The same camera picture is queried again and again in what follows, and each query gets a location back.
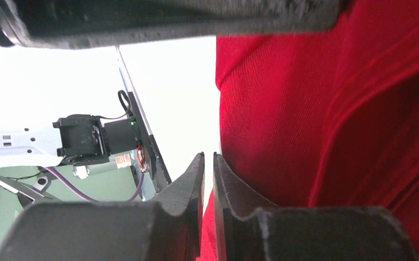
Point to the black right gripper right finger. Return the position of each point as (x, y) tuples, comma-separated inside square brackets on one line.
[(250, 227)]

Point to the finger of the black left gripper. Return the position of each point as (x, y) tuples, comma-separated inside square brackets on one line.
[(82, 24)]

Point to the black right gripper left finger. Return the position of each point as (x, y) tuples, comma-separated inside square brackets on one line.
[(166, 227)]

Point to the red satin napkin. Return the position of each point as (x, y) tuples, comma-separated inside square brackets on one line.
[(328, 119)]

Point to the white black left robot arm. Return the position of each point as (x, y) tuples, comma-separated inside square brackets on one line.
[(79, 140)]

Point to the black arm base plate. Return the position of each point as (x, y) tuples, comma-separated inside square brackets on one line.
[(152, 160)]

